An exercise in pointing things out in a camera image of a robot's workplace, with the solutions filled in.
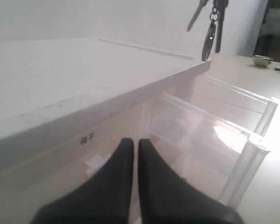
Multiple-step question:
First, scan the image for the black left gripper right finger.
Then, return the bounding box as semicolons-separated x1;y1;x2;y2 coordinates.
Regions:
138;139;244;224

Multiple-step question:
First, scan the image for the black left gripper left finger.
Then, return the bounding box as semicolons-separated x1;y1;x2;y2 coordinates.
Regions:
31;138;133;224

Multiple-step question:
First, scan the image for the clear drawer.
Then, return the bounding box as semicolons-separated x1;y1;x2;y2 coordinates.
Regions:
0;103;144;224
145;75;279;208

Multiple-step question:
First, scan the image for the key bunch with blue tag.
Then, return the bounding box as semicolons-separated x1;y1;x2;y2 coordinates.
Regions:
186;0;229;62

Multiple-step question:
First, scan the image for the white plastic drawer cabinet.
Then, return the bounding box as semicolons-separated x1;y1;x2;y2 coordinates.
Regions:
0;37;212;224

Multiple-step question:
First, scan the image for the patterned ceramic bowl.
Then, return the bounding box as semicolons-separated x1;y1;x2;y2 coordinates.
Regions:
252;55;273;68

